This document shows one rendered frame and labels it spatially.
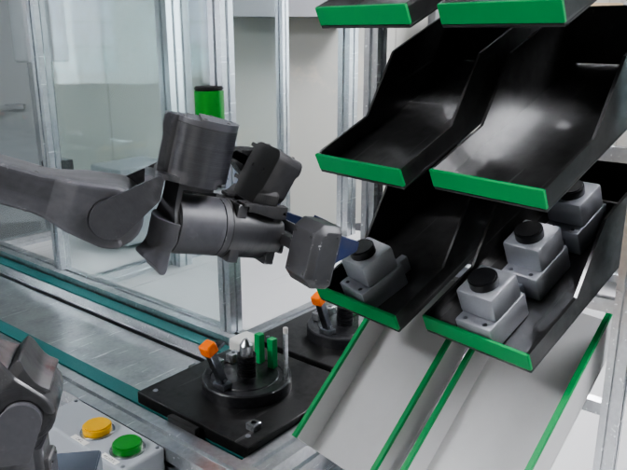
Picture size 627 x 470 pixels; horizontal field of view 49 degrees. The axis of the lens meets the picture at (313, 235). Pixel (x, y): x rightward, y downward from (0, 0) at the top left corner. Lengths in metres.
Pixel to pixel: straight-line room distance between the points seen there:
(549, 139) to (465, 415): 0.33
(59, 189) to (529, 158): 0.45
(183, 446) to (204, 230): 0.43
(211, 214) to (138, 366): 0.71
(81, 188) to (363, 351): 0.46
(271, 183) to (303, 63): 4.35
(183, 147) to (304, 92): 4.40
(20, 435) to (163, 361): 0.66
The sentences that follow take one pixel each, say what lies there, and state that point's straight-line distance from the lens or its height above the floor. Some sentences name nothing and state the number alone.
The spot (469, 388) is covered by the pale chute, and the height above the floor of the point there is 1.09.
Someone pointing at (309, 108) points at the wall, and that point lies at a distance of 5.03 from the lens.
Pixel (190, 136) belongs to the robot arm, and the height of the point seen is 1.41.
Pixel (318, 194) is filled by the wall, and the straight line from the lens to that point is 5.14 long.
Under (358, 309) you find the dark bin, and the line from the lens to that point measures 0.80.
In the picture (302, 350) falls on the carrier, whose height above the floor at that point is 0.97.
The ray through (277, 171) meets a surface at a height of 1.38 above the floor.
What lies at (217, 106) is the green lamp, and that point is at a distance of 1.19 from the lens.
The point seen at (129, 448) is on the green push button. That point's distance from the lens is 0.99.
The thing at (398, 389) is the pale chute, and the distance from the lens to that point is 0.89.
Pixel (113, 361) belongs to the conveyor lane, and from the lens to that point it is 1.36.
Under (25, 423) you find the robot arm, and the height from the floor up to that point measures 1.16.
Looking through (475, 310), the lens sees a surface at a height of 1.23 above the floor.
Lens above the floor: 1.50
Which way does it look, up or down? 16 degrees down
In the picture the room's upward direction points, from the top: straight up
